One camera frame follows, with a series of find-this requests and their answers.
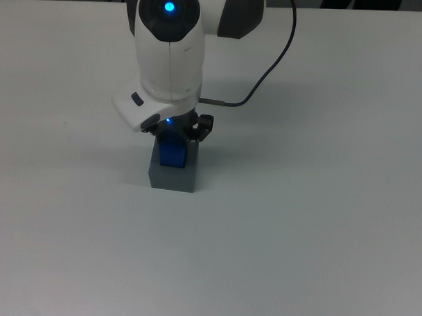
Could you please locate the grey hollow cuboid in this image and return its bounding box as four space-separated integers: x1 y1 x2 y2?
147 138 200 193

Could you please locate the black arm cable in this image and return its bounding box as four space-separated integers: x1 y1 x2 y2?
198 0 298 110

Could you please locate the blue block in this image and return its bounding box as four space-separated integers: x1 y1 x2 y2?
158 128 189 170

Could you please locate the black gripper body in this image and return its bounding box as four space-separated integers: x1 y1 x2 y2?
155 106 200 134

